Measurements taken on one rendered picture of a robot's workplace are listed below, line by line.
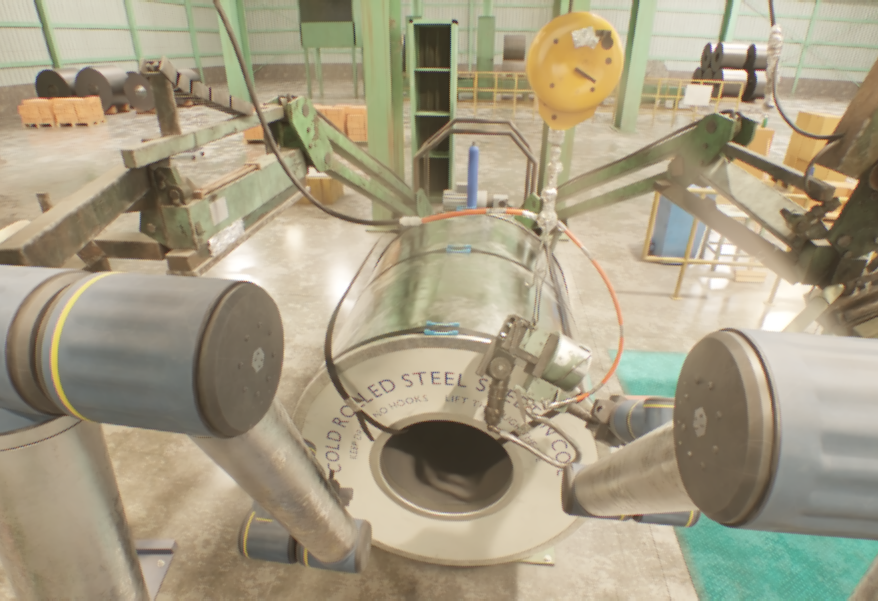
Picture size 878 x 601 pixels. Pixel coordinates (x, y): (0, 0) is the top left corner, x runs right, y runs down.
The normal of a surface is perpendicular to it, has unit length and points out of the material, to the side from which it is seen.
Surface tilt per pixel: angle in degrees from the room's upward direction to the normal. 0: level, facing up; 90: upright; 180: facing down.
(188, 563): 0
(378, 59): 90
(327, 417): 90
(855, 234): 90
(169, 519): 0
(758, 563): 0
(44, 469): 84
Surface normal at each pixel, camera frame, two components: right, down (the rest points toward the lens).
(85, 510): 0.92, 0.15
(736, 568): 0.00, -0.88
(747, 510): -0.14, 0.63
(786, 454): -0.13, 0.02
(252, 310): 0.99, -0.05
